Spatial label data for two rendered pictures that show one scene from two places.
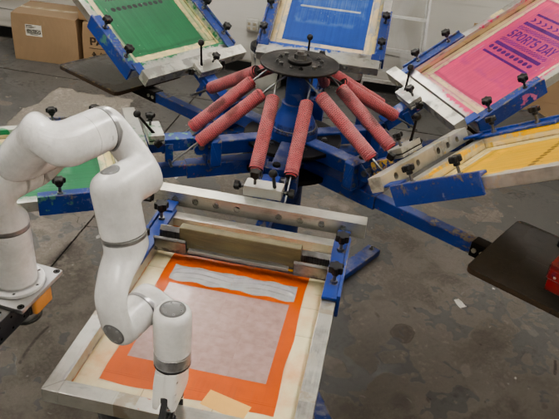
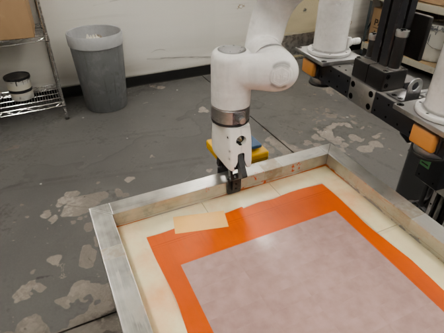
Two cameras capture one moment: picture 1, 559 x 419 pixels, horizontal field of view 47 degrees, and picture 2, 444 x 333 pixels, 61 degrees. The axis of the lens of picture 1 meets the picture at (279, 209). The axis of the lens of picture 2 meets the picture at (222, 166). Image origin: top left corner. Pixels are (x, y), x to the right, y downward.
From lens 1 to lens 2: 162 cm
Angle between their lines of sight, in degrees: 107
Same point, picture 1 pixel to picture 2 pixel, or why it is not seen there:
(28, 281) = (428, 102)
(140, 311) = (255, 44)
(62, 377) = (332, 154)
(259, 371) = (200, 275)
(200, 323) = (332, 292)
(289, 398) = (141, 265)
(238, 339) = (266, 301)
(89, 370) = (337, 184)
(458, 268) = not seen: outside the picture
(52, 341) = not seen: outside the picture
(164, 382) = not seen: hidden behind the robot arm
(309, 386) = (117, 265)
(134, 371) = (308, 203)
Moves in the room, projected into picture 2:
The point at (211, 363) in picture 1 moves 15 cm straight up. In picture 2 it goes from (258, 250) to (263, 185)
